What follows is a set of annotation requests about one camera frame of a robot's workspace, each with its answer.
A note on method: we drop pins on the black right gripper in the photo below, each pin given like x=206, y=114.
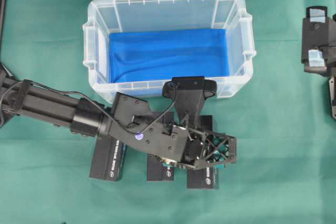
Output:
x=318, y=41

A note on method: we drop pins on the blue sheet inside case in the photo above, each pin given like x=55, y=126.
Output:
x=162, y=55

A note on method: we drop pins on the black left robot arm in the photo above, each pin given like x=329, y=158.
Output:
x=184, y=144

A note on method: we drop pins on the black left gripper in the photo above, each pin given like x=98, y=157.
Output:
x=204, y=148

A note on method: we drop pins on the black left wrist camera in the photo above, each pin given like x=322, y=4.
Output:
x=190, y=94

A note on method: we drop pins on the black RealSense D435i box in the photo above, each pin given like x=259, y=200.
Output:
x=203, y=179
x=157, y=172

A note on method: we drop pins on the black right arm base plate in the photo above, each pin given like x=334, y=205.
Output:
x=332, y=96

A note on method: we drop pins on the green table cloth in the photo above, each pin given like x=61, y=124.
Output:
x=285, y=169

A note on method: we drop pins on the clear plastic storage case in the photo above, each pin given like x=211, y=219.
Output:
x=107, y=17

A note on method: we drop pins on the black RealSense D415 box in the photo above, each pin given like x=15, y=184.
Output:
x=108, y=159

